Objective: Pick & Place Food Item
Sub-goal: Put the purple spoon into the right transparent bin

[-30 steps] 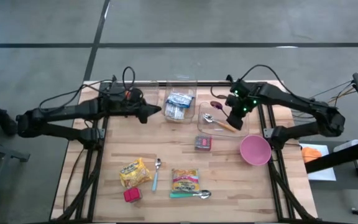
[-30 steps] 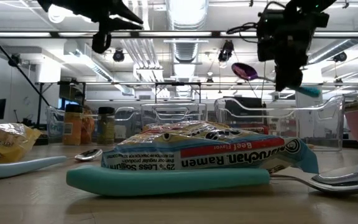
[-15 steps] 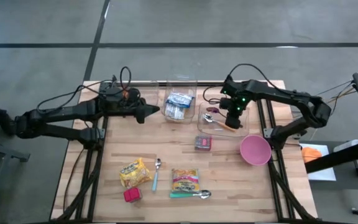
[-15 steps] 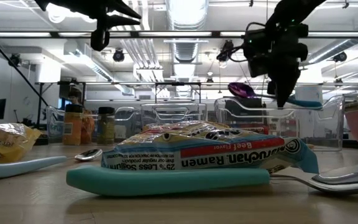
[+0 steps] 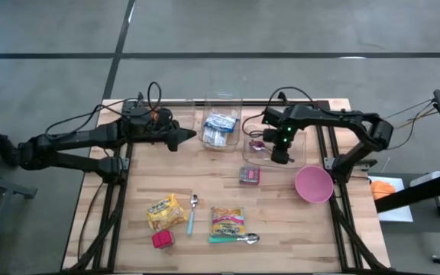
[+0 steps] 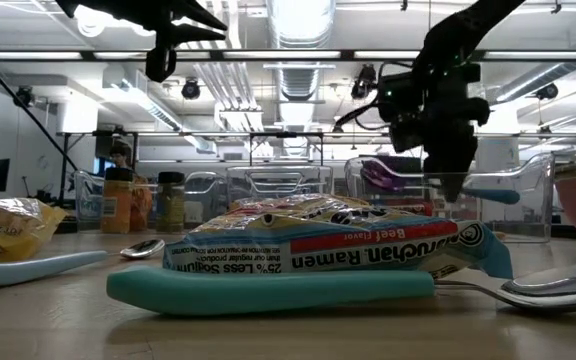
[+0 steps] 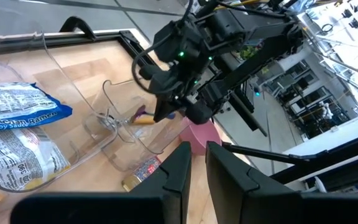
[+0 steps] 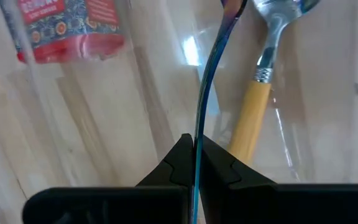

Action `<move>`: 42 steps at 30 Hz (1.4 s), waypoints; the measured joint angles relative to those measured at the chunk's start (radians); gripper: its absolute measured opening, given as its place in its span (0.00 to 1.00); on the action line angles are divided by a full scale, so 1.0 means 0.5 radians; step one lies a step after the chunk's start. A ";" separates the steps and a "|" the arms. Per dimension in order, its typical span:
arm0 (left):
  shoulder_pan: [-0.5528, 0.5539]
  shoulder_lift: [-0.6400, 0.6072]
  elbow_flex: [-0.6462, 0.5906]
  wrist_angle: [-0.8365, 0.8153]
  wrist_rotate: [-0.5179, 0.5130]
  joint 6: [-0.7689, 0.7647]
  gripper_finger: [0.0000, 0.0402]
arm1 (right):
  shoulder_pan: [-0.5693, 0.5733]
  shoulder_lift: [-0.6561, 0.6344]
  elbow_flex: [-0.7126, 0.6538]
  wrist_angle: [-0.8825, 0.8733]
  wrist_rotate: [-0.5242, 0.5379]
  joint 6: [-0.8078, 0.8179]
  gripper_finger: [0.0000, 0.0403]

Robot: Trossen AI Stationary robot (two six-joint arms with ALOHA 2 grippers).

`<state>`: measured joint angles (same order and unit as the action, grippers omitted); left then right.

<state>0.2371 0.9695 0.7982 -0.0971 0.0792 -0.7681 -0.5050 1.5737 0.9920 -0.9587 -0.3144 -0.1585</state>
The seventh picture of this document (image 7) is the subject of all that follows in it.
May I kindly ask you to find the purple spoon teal handle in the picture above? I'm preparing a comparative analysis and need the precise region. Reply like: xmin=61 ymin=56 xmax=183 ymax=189
xmin=129 ymin=105 xmax=177 ymax=122

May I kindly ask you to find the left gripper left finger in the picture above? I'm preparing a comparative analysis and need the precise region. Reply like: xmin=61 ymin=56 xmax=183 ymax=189
xmin=128 ymin=141 xmax=193 ymax=224

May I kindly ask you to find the silver white snack packet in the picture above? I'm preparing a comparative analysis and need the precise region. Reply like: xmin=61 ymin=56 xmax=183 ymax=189
xmin=0 ymin=126 xmax=71 ymax=191

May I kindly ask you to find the black beam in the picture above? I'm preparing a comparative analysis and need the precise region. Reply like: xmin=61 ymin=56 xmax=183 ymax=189
xmin=270 ymin=130 xmax=358 ymax=193

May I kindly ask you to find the clear plastic bin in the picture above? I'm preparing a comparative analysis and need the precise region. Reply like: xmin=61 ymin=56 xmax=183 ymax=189
xmin=82 ymin=79 xmax=193 ymax=172
xmin=0 ymin=9 xmax=119 ymax=194

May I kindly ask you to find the wooden handled metal spoon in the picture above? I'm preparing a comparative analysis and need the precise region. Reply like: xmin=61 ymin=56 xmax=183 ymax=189
xmin=110 ymin=115 xmax=157 ymax=126

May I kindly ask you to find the pink bowl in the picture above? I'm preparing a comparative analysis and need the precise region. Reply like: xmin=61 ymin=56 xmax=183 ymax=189
xmin=178 ymin=119 xmax=223 ymax=156

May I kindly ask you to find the patterned paprika tin red lid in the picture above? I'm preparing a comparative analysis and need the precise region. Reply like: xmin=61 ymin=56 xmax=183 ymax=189
xmin=121 ymin=155 xmax=163 ymax=192

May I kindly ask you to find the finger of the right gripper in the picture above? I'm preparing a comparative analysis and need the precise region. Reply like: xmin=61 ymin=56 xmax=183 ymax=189
xmin=153 ymin=95 xmax=181 ymax=124
xmin=184 ymin=98 xmax=216 ymax=125

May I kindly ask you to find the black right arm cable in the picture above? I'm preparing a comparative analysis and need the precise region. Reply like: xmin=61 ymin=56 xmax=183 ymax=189
xmin=131 ymin=0 xmax=198 ymax=94

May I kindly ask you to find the blue ramen packet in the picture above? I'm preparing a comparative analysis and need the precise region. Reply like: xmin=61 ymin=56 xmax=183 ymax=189
xmin=0 ymin=81 xmax=73 ymax=133

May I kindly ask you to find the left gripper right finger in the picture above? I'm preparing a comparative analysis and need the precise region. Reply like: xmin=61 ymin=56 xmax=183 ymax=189
xmin=205 ymin=141 xmax=304 ymax=224

